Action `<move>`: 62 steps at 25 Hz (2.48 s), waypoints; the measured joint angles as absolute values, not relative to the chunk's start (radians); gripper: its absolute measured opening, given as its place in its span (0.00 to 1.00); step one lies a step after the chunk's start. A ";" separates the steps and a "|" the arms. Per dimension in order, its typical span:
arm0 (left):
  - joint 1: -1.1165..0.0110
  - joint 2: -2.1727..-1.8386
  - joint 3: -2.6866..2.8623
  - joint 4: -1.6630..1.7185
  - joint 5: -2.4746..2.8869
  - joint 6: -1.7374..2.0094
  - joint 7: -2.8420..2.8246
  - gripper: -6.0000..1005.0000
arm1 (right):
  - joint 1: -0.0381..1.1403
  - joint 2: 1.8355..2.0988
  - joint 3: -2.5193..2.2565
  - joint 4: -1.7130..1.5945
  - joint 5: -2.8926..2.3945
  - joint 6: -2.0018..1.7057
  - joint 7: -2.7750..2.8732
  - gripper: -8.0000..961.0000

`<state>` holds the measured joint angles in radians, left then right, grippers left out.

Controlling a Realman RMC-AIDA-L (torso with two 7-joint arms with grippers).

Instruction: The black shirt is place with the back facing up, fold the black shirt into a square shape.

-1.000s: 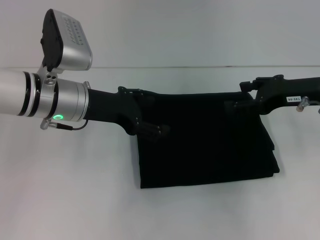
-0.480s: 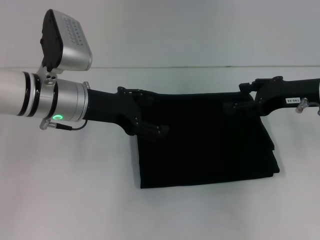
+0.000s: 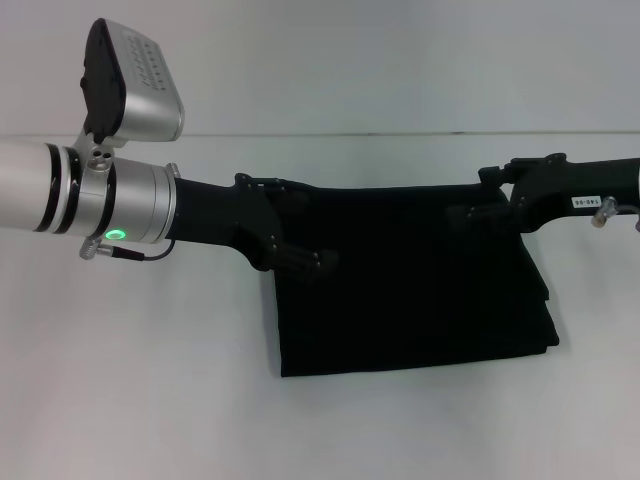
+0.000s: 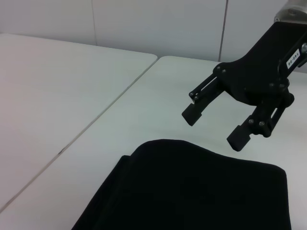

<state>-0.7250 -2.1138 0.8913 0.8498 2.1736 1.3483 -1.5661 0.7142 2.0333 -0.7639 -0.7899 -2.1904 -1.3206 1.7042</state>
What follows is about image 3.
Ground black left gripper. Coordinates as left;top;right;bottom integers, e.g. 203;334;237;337
171;171;341;285

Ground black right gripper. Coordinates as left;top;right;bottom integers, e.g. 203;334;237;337
443;152;640;237

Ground black t-shirt with FREE print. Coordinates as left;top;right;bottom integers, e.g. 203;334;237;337
272;182;561;380

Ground right arm gripper cable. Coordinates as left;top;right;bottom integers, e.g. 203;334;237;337
591;196;640;231

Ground arm gripper cable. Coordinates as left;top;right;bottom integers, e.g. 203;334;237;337
591;196;640;231
78;236;177;263

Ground left arm gripper cable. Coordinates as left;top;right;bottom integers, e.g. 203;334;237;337
78;236;177;263

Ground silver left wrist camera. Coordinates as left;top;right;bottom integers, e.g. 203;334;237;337
78;17;186;167

